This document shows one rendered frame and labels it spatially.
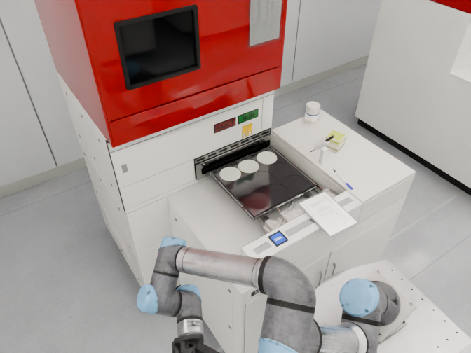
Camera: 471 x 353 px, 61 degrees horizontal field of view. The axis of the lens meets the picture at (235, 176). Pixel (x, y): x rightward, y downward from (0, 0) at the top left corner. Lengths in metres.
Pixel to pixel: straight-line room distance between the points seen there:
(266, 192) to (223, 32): 0.71
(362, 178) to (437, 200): 1.59
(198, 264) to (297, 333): 0.32
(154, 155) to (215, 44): 0.53
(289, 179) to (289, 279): 0.97
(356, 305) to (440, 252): 1.76
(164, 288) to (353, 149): 1.20
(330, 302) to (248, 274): 0.62
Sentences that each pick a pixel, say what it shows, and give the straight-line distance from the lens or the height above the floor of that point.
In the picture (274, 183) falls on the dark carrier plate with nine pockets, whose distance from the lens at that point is 1.86.
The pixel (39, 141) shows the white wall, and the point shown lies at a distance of 3.32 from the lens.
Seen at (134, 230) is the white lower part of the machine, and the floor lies 0.70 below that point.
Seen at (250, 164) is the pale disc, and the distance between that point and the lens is 1.95.
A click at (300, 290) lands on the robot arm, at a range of 0.97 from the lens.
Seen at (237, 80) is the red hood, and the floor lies 1.34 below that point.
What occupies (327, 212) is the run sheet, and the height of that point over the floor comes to 0.97.
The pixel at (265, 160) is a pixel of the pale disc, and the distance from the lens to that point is 1.98.
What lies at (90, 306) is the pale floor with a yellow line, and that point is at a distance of 2.64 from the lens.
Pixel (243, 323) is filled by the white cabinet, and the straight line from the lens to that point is 1.79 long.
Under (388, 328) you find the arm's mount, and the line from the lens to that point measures 1.54.
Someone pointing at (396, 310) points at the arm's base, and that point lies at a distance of 1.51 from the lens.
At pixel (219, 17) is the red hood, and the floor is 1.62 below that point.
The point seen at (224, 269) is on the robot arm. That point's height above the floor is 1.29.
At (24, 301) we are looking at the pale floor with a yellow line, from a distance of 2.81.
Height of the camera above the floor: 2.16
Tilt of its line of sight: 42 degrees down
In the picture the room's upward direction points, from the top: straight up
